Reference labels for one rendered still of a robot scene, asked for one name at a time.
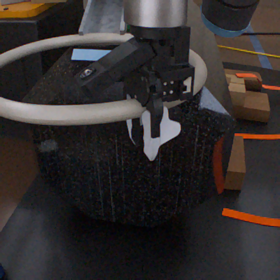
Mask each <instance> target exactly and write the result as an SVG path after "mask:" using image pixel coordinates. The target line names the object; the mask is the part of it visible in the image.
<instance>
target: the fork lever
mask: <svg viewBox="0 0 280 280"><path fill-rule="evenodd" d="M126 32H127V24H126V23H125V22H124V6H123V0H88V2H87V6H86V10H85V13H84V15H83V17H82V21H81V27H80V29H79V31H78V33H79V35H80V36H84V34H94V33H120V35H125V33H126ZM87 45H121V44H113V43H112V44H84V45H81V46H87Z"/></svg>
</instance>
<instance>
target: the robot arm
mask: <svg viewBox="0 0 280 280"><path fill-rule="evenodd" d="M259 3H260V0H202V4H201V7H200V12H201V19H202V22H203V24H204V25H205V26H206V27H207V28H208V29H209V30H210V31H211V32H212V33H214V34H217V35H218V36H223V37H225V38H231V37H236V36H239V35H241V34H242V33H243V32H244V31H245V30H246V29H247V28H248V27H249V25H250V22H251V18H252V16H253V14H254V12H255V10H256V9H257V7H258V4H259ZM123 6H124V22H125V23H126V24H128V25H130V33H131V35H133V36H134V37H132V38H131V39H129V40H127V41H125V42H124V43H122V44H121V45H119V46H118V47H116V48H115V49H113V50H112V51H111V52H109V53H107V54H106V55H105V56H103V57H101V58H100V59H98V60H97V61H95V62H94V63H92V64H91V65H89V66H88V67H86V68H84V69H83V70H82V71H81V72H79V73H78V74H76V75H75V76H74V82H75V83H76V85H77V86H78V87H79V89H80V90H81V91H82V93H83V94H84V95H85V96H86V97H87V98H89V99H92V98H93V97H94V96H96V95H98V94H99V93H100V92H102V91H103V90H105V89H107V88H108V87H109V86H110V85H112V84H113V83H115V82H116V81H117V80H120V79H121V78H122V77H124V76H125V80H124V89H123V94H124V100H127V99H136V100H137V101H138V102H140V103H141V106H142V107H146V110H147V111H144V112H143V113H142V117H137V118H133V119H127V126H128V129H129V135H130V138H131V139H132V141H133V143H134V145H139V137H140V135H139V127H140V126H142V125H143V128H144V136H143V139H144V149H143V150H144V152H145V154H146V155H147V157H148V158H149V159H150V161H152V160H154V159H155V157H156V154H157V153H158V150H159V147H160V145H162V144H163V143H165V142H166V141H168V140H170V139H172V138H174V137H176V136H177V135H178V134H179V133H180V129H181V127H180V124H179V123H178V122H174V121H171V120H170V119H169V118H168V110H167V108H166V106H164V104H163V102H165V101H167V102H171V101H177V100H179V99H180V101H183V100H187V99H192V98H193V91H194V73H195V67H194V66H192V65H190V64H189V48H190V35H191V27H189V26H184V25H185V24H186V23H187V17H188V14H187V11H188V0H123ZM188 77H191V91H190V92H185V91H187V85H185V84H183V82H184V78H188ZM183 92H185V93H183Z"/></svg>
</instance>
